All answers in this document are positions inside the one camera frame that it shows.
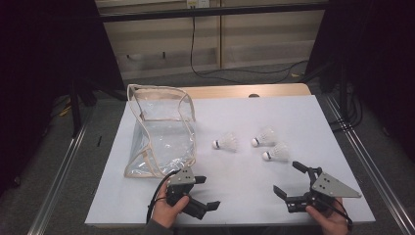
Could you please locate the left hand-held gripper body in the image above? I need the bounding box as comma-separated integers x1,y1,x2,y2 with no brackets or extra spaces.
164,166,209,220

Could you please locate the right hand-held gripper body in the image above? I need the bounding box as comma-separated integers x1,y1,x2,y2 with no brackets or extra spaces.
284,171,363,213

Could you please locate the white shuttlecock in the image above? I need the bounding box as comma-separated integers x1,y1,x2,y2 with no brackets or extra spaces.
261,142,291,163
211,131,239,153
251,126,279,148

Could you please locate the clear bag with beige trim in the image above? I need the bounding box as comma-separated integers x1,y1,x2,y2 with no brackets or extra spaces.
123,83,198,179

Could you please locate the person's left hand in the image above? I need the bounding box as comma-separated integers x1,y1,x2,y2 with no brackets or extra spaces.
151,192,191,229

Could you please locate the person's right hand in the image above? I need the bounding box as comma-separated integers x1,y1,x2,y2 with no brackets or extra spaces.
305,197,350,235

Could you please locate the white table cover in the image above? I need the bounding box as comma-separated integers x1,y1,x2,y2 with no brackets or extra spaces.
84,94,376,227

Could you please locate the wooden table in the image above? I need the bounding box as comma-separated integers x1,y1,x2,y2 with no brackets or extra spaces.
185,82,312,100

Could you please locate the black metal stand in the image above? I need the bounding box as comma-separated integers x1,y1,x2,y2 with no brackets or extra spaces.
67,77,99,138
319,58,351,112

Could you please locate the black curtain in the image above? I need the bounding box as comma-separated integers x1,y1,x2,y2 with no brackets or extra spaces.
306,0,415,161
0,0,126,197

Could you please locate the black horizontal bar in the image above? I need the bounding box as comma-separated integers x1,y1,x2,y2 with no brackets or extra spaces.
97,3,329,24

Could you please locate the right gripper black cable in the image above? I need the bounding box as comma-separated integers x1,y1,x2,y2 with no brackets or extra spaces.
322,197,355,232

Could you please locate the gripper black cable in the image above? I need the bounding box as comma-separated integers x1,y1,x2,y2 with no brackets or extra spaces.
146,169,182,224
322,197,355,232

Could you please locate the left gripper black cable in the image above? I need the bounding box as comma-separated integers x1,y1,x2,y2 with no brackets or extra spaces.
146,169,182,224

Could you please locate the metal floor rail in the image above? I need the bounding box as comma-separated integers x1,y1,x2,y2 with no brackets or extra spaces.
27,107,96,235
324,96,415,235

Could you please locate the bundle of black floor cables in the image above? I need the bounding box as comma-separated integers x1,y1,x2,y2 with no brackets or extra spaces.
329,87,364,132

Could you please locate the long black floor cable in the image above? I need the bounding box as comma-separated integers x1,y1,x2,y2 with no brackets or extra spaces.
190,15,310,85

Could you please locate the white wall outlet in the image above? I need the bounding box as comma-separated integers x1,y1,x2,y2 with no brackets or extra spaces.
186,0,210,9

